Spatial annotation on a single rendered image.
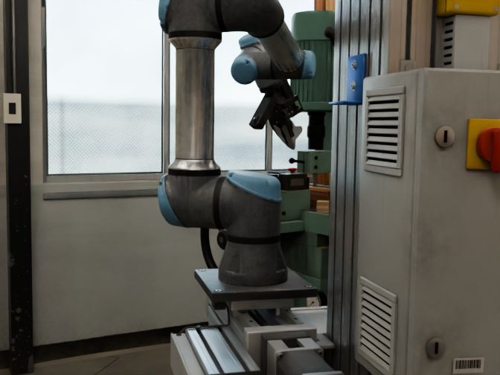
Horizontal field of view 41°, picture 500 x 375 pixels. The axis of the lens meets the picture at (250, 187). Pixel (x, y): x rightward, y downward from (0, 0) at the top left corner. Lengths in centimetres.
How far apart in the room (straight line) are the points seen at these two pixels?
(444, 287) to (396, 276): 7
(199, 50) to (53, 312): 213
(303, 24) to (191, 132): 80
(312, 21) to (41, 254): 178
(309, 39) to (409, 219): 124
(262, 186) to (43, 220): 199
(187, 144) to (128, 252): 200
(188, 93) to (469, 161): 69
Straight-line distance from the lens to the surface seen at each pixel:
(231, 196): 140
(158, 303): 351
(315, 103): 210
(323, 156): 216
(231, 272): 141
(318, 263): 196
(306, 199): 201
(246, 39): 189
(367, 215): 107
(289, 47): 163
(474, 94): 95
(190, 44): 144
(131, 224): 338
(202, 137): 144
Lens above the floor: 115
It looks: 5 degrees down
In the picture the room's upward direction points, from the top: 1 degrees clockwise
